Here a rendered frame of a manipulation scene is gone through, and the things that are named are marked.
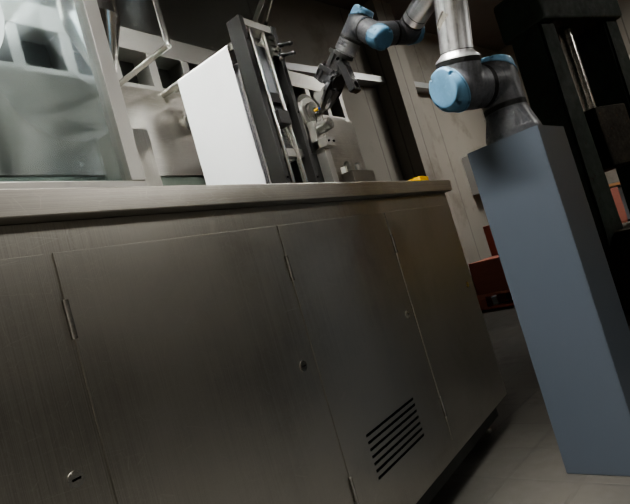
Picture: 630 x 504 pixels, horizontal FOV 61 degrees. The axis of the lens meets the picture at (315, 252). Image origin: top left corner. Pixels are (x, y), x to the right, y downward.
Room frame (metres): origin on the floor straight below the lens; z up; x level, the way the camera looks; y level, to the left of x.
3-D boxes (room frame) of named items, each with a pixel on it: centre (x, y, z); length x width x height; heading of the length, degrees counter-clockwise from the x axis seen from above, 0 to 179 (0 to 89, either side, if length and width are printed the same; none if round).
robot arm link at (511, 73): (1.46, -0.61, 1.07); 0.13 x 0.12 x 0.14; 117
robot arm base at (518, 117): (1.46, -0.62, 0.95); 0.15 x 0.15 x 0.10
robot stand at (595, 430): (1.46, -0.62, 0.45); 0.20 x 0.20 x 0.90; 46
